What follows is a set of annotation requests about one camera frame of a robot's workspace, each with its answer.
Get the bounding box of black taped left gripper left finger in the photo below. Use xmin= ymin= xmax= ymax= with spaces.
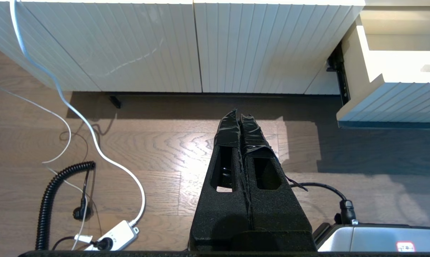
xmin=189 ymin=108 xmax=253 ymax=251

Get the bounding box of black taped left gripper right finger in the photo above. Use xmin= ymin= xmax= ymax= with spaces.
xmin=240 ymin=114 xmax=317 ymax=251

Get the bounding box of white fluted drawer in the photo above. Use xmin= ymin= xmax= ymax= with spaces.
xmin=336 ymin=7 xmax=430 ymax=130

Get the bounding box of silver grey robot base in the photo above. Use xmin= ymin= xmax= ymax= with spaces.
xmin=313 ymin=222 xmax=430 ymax=252

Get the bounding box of cream tv cabinet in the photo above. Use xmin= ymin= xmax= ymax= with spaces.
xmin=0 ymin=0 xmax=430 ymax=97

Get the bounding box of white power strip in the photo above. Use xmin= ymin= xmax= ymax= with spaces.
xmin=84 ymin=220 xmax=140 ymax=251

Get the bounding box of black cable with connector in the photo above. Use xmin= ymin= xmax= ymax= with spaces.
xmin=289 ymin=181 xmax=359 ymax=226

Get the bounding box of black plug with thin cable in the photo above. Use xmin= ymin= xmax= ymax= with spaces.
xmin=51 ymin=236 xmax=113 ymax=251

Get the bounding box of black drawer slide rail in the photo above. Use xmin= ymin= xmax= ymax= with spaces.
xmin=327 ymin=42 xmax=351 ymax=106

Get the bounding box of black coiled cable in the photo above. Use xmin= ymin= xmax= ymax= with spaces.
xmin=35 ymin=161 xmax=97 ymax=250

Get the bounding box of thin white charging cable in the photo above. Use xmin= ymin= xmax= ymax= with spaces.
xmin=0 ymin=80 xmax=94 ymax=251

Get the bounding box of thick white power cable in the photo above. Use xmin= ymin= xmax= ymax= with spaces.
xmin=9 ymin=0 xmax=147 ymax=226

